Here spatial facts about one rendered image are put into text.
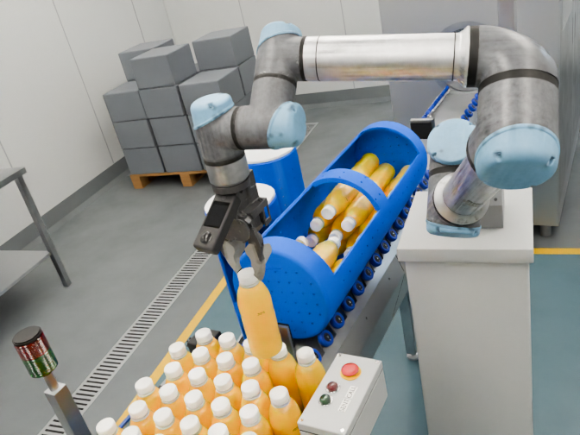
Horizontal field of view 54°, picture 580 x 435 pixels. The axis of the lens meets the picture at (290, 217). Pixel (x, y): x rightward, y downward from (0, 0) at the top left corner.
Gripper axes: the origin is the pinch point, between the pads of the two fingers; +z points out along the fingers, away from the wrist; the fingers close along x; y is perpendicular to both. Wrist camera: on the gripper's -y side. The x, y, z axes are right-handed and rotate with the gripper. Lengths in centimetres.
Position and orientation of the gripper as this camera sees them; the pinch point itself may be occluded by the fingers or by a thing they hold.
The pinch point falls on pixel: (248, 274)
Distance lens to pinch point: 113.9
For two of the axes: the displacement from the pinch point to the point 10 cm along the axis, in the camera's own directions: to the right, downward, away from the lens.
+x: -8.7, -0.8, 4.9
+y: 4.6, -5.0, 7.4
